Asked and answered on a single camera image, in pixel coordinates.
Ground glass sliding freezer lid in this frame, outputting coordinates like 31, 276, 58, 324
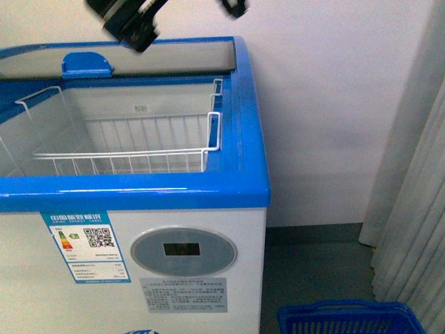
0, 37, 234, 122

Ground white blue chest freezer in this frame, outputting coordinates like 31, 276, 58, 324
1, 37, 270, 333

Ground grey round control panel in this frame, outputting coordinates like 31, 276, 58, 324
131, 227, 237, 278

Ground grey text info sticker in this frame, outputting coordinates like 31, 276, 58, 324
140, 278, 228, 313

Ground energy label sticker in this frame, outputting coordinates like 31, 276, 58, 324
41, 212, 131, 284

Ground white pleated curtain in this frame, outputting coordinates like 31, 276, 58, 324
359, 1, 444, 333

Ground blue plastic shopping basket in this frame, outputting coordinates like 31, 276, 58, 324
277, 299, 425, 333

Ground white wire freezer basket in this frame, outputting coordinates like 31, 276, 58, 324
1, 78, 224, 177

